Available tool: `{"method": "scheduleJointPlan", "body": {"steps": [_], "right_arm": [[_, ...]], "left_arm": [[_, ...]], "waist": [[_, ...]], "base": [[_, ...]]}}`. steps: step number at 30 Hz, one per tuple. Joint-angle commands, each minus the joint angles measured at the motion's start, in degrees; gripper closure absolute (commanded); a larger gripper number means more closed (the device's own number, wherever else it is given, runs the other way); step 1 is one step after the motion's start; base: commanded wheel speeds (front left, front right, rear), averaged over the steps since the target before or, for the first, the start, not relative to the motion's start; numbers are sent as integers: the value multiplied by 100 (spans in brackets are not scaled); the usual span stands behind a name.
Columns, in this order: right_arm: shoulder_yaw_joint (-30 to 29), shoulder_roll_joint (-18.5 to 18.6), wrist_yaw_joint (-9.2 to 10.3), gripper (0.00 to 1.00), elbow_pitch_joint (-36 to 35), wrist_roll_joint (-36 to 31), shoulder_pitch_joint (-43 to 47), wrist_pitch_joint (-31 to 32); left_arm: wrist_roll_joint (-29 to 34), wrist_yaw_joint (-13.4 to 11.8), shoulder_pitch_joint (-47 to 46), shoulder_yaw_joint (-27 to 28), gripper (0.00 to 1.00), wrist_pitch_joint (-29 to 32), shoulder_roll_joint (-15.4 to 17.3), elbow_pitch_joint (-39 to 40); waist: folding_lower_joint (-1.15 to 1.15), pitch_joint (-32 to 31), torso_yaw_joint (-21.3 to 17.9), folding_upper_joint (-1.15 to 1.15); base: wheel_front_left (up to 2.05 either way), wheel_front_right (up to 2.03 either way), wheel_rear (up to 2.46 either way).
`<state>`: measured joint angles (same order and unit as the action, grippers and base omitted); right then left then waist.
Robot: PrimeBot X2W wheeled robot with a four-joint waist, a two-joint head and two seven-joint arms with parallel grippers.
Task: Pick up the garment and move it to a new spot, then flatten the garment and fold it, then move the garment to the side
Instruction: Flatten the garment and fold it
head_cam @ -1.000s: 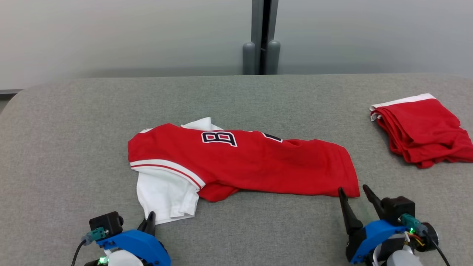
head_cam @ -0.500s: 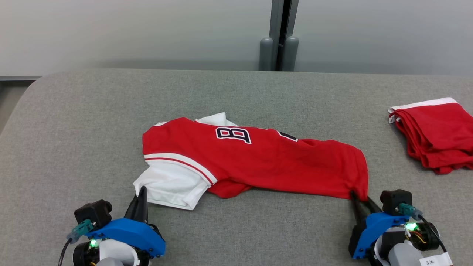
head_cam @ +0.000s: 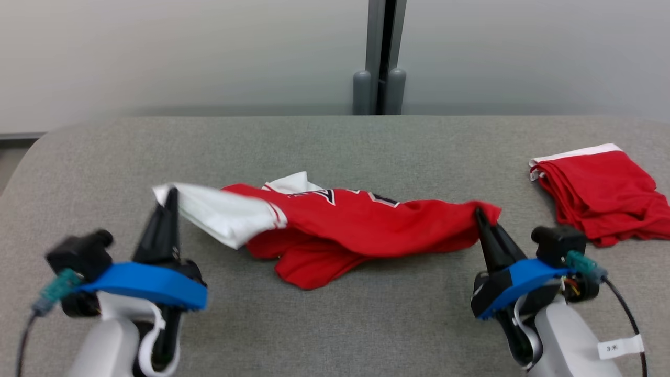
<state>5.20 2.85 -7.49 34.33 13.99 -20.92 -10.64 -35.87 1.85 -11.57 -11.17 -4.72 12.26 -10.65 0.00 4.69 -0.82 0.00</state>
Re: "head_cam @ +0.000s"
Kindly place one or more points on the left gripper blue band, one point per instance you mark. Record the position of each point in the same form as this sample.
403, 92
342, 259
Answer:
146, 283

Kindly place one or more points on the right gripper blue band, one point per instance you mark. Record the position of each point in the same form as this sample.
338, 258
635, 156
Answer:
518, 283

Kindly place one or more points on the red shorts with white trim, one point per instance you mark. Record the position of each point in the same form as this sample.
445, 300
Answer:
602, 193

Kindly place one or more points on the red and white jersey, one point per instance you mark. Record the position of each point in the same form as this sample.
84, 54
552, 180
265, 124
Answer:
366, 225

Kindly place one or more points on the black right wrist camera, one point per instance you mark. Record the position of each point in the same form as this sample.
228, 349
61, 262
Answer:
557, 243

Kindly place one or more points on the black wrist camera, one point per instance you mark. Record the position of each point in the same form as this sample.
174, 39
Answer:
557, 243
78, 254

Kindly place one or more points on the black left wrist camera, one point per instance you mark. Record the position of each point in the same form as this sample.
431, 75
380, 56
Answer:
78, 254

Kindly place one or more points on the grey partition post with feet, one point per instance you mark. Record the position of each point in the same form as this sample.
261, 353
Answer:
379, 52

